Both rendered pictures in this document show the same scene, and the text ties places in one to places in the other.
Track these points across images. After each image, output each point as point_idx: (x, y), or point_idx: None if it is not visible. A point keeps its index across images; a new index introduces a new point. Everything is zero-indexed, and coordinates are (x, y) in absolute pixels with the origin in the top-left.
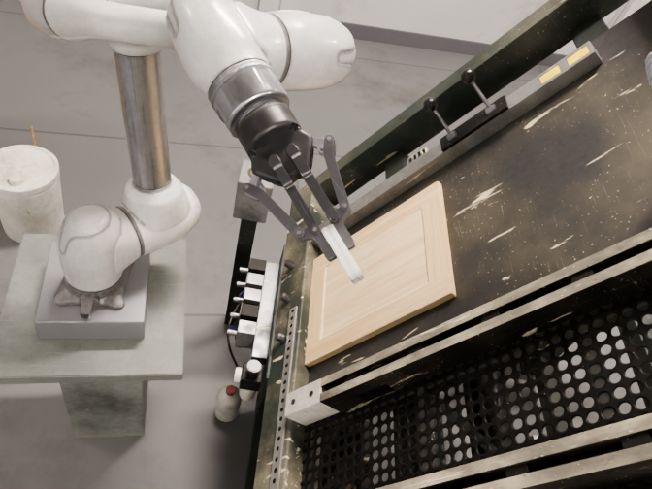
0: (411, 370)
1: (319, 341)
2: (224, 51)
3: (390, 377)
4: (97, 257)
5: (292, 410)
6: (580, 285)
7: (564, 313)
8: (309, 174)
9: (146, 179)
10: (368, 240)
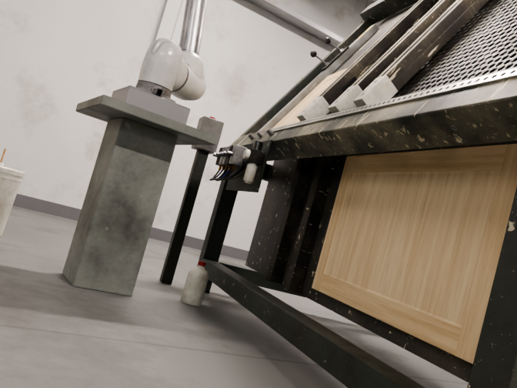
0: (365, 62)
1: (297, 122)
2: None
3: (356, 69)
4: (175, 55)
5: (306, 110)
6: (418, 4)
7: (416, 19)
8: None
9: (192, 44)
10: (300, 105)
